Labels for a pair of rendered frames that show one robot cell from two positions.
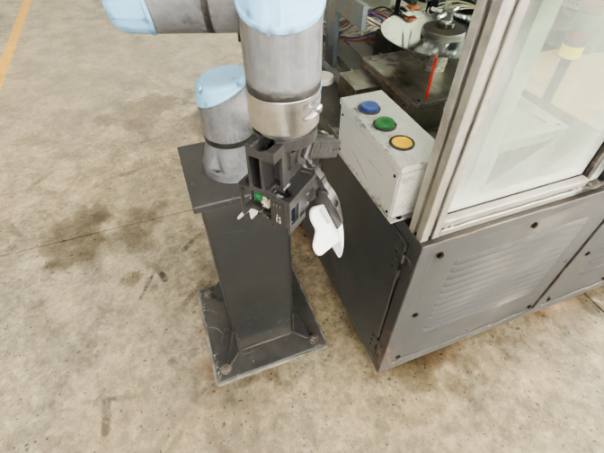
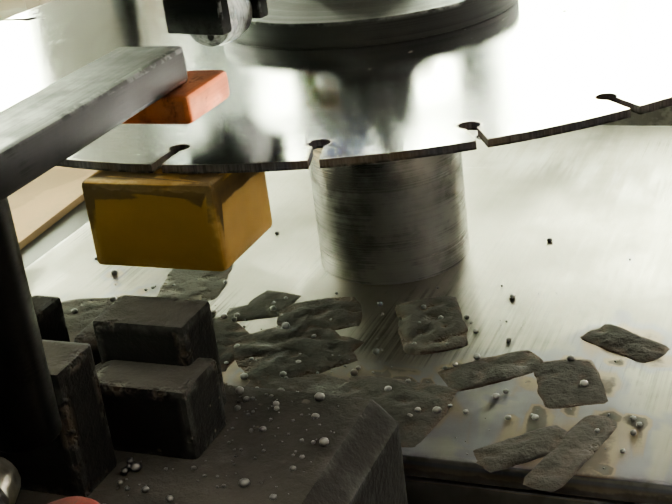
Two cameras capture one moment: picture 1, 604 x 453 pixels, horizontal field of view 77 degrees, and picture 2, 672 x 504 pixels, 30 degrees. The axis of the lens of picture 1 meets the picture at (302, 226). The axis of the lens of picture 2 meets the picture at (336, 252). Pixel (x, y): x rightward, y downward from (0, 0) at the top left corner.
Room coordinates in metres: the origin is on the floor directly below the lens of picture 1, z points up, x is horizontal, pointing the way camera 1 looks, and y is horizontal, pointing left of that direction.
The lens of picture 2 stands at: (1.42, -0.07, 1.05)
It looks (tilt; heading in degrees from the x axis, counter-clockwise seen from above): 23 degrees down; 225
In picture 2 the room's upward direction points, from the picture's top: 7 degrees counter-clockwise
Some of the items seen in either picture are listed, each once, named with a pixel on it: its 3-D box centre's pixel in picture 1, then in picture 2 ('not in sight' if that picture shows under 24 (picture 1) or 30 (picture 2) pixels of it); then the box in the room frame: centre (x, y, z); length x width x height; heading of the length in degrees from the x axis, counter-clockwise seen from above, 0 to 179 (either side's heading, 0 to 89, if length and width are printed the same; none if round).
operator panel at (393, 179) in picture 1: (385, 153); not in sight; (0.71, -0.19, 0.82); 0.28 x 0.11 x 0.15; 20
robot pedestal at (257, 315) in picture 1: (249, 257); not in sight; (0.77, 0.17, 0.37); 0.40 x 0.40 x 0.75; 20
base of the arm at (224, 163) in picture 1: (231, 146); not in sight; (0.77, 0.17, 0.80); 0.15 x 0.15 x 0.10
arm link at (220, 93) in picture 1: (227, 102); not in sight; (0.77, 0.16, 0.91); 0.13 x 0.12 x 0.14; 92
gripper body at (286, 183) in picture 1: (283, 170); not in sight; (0.36, 0.02, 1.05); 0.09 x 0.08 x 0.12; 150
